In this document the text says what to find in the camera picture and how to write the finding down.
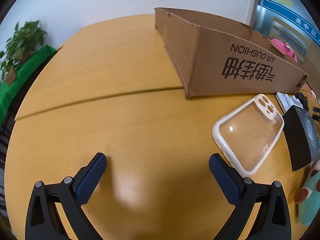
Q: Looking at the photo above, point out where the teal pink plush pig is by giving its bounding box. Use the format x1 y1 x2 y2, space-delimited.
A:
294 159 319 226

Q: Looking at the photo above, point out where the clear white phone case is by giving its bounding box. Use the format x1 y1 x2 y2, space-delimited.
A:
212 94 284 177

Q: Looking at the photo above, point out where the black charger box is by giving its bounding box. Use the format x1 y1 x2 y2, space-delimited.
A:
283 106 319 172

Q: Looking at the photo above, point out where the white folding phone stand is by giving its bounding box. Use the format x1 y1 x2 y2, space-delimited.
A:
275 92 303 113

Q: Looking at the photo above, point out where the green cloth covered table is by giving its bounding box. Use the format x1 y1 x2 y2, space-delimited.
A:
0 46 56 124

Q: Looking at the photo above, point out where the pink pen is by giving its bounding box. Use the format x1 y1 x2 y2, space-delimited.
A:
305 82 316 99

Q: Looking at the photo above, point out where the pink plush bear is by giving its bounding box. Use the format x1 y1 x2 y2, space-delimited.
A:
270 38 298 63

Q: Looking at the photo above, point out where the brown cardboard box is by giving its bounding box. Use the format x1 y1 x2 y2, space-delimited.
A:
155 8 308 98

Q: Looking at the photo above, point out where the green potted plant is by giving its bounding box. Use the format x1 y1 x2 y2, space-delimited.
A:
1 20 47 81

